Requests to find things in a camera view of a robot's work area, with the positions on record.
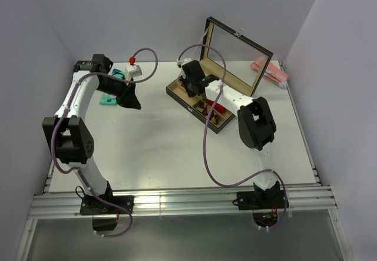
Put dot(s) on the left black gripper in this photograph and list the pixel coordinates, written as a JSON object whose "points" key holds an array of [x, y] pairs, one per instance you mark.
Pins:
{"points": [[128, 98]]}

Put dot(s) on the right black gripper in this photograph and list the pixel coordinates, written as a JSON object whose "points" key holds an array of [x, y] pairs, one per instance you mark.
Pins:
{"points": [[184, 80]]}

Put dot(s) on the brown argyle sock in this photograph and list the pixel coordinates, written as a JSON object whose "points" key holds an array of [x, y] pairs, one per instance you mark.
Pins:
{"points": [[204, 110]]}

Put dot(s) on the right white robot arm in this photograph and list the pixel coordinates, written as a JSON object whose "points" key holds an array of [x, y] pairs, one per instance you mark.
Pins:
{"points": [[255, 124]]}

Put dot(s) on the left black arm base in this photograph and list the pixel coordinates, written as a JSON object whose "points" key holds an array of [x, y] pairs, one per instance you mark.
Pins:
{"points": [[105, 217]]}

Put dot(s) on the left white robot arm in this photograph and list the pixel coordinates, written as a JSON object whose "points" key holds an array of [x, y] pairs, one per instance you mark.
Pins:
{"points": [[69, 139]]}

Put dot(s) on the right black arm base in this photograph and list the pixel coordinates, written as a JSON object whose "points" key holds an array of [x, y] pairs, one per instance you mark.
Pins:
{"points": [[270, 201]]}

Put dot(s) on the teal green sock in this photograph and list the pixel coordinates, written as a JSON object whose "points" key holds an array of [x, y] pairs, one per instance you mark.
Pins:
{"points": [[108, 99]]}

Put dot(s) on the red rolled sock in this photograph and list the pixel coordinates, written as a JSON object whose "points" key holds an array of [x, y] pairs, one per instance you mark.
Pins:
{"points": [[219, 108]]}

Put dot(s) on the black compartment box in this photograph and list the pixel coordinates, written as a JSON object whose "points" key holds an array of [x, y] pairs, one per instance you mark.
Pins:
{"points": [[246, 62]]}

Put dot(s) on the pink sock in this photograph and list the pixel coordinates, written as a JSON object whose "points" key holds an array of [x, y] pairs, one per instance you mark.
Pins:
{"points": [[272, 73]]}

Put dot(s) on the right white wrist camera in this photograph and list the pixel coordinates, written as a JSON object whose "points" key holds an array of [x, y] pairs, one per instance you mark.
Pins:
{"points": [[183, 61]]}

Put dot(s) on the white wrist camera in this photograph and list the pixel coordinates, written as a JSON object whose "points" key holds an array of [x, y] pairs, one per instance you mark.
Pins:
{"points": [[183, 61], [131, 70]]}

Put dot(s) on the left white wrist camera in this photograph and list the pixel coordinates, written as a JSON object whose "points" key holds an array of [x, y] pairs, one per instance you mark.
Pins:
{"points": [[131, 70]]}

